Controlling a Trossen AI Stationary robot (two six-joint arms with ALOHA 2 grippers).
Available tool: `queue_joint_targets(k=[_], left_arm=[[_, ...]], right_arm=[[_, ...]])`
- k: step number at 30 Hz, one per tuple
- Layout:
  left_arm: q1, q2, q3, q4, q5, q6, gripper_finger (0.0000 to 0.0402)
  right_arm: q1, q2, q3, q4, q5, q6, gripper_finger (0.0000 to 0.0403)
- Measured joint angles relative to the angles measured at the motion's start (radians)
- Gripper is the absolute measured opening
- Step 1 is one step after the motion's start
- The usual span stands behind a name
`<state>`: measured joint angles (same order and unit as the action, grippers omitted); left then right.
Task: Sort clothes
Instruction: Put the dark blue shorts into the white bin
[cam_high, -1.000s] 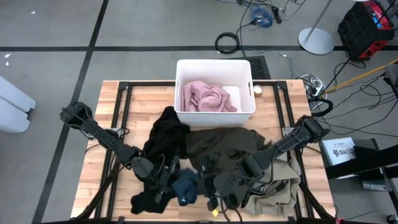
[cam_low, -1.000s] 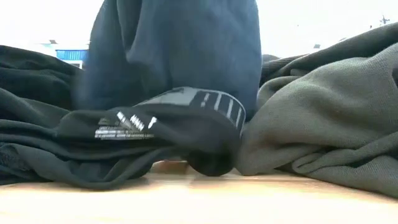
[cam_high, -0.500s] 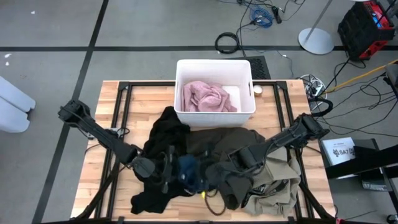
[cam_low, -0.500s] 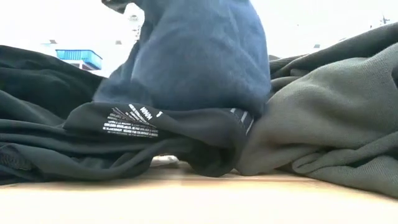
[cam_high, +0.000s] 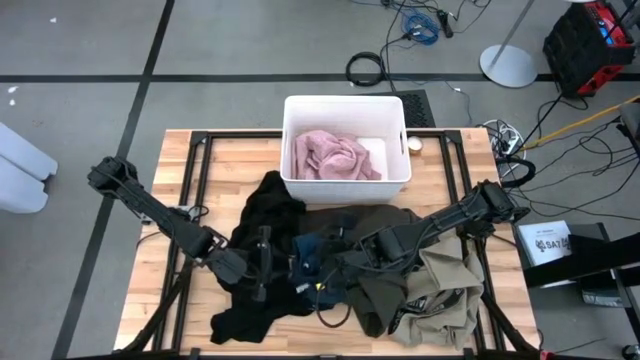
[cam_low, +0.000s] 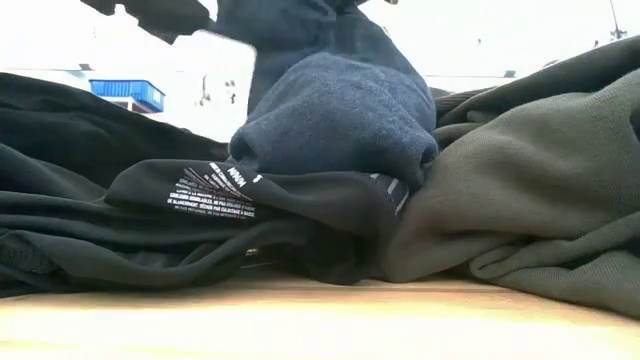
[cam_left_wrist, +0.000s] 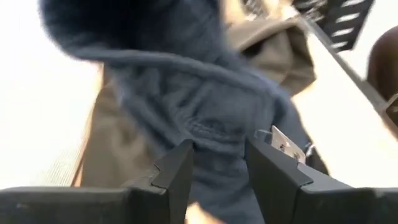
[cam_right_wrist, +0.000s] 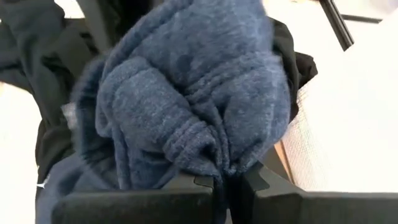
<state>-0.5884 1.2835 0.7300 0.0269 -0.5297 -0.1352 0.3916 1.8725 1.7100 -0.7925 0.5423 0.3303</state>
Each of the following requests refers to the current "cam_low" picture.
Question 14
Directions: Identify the navy blue garment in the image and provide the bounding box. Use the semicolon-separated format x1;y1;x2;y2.
209;0;440;189

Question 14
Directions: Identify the black garment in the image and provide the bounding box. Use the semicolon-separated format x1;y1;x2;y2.
0;72;231;201
0;142;411;299

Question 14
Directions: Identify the olive green garment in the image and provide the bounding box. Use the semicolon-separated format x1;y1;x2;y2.
382;35;640;321

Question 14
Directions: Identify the blue storage bin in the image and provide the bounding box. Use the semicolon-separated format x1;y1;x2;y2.
88;78;166;114

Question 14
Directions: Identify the thin black hanging cable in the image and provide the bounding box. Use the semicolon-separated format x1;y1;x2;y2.
608;0;629;41

